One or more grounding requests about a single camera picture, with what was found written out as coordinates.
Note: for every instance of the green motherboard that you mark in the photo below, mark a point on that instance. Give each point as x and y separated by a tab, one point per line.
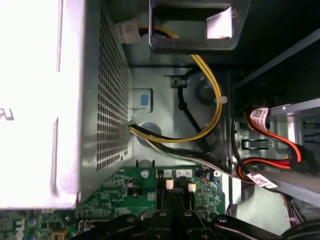
112	195

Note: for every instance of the black PC case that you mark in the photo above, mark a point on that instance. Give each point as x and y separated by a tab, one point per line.
155	82

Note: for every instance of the grey power supply unit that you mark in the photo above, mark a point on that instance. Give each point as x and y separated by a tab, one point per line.
87	100

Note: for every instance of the RAM slot with white latch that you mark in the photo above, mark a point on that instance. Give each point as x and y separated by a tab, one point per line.
169	184
192	187

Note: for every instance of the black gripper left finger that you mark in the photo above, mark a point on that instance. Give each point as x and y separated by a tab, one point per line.
160	225

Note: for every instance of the grey metal drive cage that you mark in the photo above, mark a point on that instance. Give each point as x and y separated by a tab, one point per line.
295	117

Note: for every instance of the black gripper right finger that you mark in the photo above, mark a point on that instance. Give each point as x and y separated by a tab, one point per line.
192	225

